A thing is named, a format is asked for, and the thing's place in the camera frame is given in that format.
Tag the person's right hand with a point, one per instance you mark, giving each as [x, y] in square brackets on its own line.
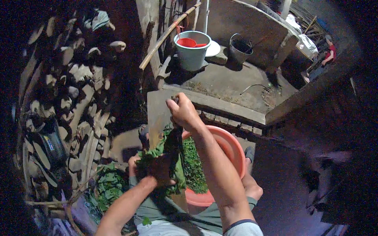
[184, 113]

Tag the person's left hand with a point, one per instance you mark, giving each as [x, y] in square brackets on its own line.
[158, 174]

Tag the bundle of green leaves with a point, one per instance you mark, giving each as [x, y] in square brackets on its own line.
[155, 153]

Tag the large steel cleaver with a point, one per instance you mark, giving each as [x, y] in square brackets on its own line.
[159, 118]

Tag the wooden chopping block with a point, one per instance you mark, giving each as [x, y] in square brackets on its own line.
[179, 200]

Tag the chopped green leaves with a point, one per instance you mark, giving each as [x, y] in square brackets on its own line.
[193, 168]

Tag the heap of green leaves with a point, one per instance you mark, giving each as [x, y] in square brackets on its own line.
[107, 185]

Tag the pink plastic basin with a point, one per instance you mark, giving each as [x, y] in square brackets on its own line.
[230, 147]

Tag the grey plastic bucket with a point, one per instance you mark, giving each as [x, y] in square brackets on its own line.
[192, 54]

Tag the person's body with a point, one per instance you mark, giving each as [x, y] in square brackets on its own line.
[189, 228]

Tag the red plastic ladle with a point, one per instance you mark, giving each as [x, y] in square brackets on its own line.
[189, 43]

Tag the white round lid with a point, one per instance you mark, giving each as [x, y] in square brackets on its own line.
[214, 48]

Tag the bamboo pole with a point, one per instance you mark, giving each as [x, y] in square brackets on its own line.
[168, 34]

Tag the dark metal bucket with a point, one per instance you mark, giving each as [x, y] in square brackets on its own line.
[239, 50]

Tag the white pipe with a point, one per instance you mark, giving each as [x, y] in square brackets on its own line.
[205, 14]

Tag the black plastic container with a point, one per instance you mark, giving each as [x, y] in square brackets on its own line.
[51, 146]

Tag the pile of split firewood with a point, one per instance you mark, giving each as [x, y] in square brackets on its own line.
[73, 97]

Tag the white sack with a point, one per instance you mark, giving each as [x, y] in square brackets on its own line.
[307, 45]

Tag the heap of sticks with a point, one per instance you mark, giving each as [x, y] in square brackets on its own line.
[308, 22]

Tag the wooden post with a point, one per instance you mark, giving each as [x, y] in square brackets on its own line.
[151, 32]

